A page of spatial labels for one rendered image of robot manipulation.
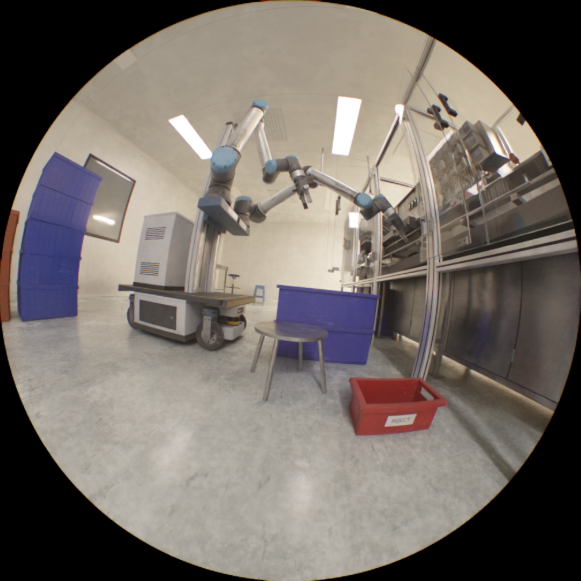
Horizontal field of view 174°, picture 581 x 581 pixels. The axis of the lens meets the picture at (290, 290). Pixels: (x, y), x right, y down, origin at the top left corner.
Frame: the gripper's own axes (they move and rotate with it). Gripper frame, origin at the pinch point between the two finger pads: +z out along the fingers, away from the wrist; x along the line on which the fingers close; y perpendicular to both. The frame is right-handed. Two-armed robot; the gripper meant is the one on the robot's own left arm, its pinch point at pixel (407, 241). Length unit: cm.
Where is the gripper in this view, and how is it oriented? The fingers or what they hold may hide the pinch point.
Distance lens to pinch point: 136.7
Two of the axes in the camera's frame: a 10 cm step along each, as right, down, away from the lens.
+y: 8.3, -5.6, -0.5
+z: 5.6, 8.3, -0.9
